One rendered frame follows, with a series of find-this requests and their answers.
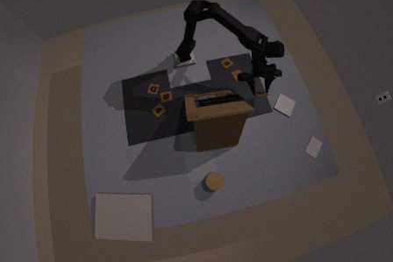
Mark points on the brown letter tile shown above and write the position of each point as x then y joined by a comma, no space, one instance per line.
158,110
259,94
235,74
166,96
153,89
226,63

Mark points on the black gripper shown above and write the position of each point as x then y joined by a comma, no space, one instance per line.
249,78

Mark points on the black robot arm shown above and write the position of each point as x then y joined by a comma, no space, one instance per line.
247,35

